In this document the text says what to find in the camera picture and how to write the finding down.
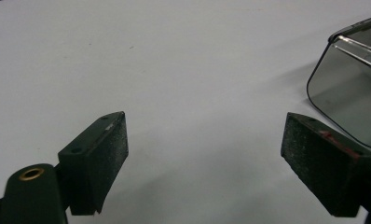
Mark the clear plastic compartment box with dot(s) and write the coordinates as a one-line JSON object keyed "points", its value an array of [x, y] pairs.
{"points": [[345, 93]]}

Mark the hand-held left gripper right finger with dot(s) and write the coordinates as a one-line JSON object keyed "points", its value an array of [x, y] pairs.
{"points": [[323, 168]]}

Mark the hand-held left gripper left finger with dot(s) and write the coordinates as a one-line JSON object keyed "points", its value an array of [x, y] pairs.
{"points": [[93, 161]]}

